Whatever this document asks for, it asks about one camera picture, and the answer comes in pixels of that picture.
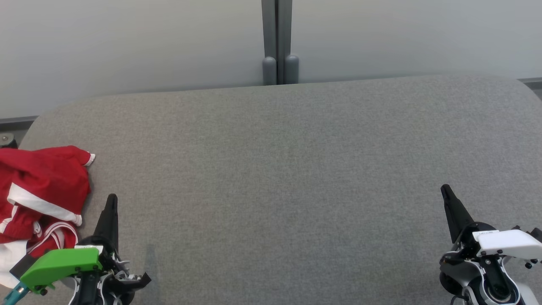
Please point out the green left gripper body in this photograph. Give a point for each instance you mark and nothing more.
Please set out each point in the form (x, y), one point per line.
(63, 264)

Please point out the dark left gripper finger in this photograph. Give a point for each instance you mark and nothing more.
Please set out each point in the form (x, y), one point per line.
(109, 224)

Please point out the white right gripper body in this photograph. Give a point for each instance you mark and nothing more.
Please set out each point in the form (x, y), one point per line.
(508, 243)

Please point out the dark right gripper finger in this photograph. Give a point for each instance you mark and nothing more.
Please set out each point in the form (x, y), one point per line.
(457, 216)

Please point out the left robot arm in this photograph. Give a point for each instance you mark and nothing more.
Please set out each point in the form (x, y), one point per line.
(89, 296)

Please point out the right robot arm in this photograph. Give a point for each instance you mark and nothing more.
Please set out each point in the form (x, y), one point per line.
(499, 294)

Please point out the black caster wheel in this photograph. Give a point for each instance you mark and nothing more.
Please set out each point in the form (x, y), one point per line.
(6, 140)

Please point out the dark grey baseboard strip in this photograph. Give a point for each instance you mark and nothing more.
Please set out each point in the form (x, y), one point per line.
(12, 123)
(533, 84)

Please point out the grey fabric sofa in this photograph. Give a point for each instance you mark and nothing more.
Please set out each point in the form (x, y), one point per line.
(275, 190)

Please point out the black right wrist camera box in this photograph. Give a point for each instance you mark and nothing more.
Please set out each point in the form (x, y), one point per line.
(537, 234)

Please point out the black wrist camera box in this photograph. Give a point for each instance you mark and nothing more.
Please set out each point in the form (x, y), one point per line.
(21, 266)
(537, 234)

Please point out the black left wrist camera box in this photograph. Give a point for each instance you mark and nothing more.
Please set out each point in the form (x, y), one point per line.
(21, 266)

